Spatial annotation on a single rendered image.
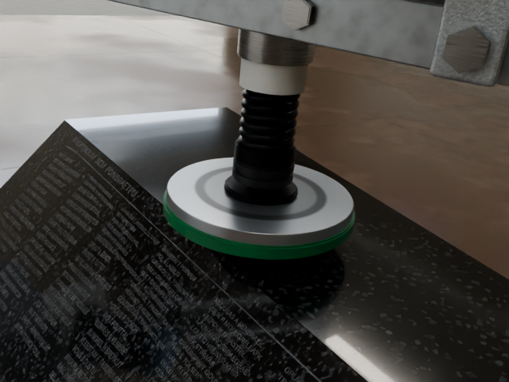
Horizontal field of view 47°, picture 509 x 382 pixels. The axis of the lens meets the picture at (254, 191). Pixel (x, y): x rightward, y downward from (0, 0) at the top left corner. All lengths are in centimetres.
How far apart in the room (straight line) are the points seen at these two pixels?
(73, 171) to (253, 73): 43
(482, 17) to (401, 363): 29
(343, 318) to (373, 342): 4
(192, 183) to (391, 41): 29
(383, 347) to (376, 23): 28
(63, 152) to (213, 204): 43
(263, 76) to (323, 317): 24
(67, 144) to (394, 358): 66
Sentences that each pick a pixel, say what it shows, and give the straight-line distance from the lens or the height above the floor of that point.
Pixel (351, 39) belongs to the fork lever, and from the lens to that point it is 52.
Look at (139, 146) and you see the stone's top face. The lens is 95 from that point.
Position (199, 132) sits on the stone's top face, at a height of 80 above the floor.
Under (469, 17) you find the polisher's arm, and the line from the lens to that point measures 47.
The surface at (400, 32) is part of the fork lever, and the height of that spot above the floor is 106.
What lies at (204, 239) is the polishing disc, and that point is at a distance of 59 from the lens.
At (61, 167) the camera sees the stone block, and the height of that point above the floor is 76.
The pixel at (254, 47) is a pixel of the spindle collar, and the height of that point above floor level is 103.
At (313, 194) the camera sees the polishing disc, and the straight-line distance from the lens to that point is 67.
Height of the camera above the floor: 112
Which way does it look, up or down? 23 degrees down
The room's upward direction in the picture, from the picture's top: 6 degrees clockwise
